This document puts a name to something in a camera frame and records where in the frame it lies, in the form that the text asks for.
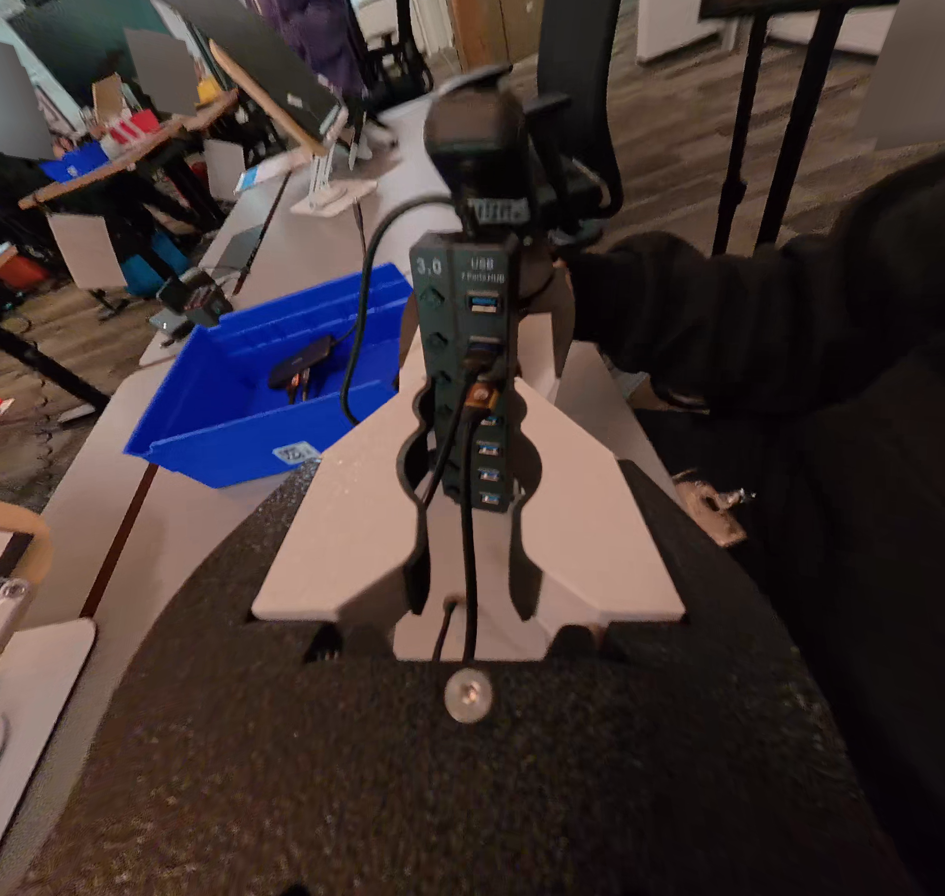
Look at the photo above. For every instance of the large blue plastic bin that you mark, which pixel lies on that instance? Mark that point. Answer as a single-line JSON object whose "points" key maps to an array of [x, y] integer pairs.
{"points": [[221, 423]]}

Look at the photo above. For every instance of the small black usb adapter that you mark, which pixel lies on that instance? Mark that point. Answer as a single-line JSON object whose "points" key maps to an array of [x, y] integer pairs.
{"points": [[299, 364]]}

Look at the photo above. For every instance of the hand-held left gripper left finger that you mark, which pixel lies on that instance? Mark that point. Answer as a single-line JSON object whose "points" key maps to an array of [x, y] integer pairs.
{"points": [[339, 527]]}

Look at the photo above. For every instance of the white flat stand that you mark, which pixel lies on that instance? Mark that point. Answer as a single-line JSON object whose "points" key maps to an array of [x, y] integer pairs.
{"points": [[332, 194]]}

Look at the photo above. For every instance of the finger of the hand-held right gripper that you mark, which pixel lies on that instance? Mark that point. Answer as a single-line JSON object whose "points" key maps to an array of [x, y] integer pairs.
{"points": [[410, 364], [543, 349]]}

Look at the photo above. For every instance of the black office chair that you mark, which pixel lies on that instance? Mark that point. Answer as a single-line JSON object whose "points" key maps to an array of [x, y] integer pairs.
{"points": [[579, 61]]}

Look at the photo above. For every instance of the small blue plastic bin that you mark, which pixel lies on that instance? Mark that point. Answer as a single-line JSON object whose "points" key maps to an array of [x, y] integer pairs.
{"points": [[74, 161]]}

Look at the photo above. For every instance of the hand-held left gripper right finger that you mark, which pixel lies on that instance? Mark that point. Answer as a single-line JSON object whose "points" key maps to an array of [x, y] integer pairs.
{"points": [[598, 541]]}

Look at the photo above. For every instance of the black multi-port usb hub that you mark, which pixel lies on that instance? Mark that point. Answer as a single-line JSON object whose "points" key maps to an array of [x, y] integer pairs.
{"points": [[452, 320]]}

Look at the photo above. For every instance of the wooden work table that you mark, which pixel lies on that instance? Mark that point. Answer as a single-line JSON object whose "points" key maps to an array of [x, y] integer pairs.
{"points": [[125, 150]]}

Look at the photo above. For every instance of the purple jacket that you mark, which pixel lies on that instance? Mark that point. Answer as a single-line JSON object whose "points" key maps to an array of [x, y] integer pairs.
{"points": [[317, 17]]}

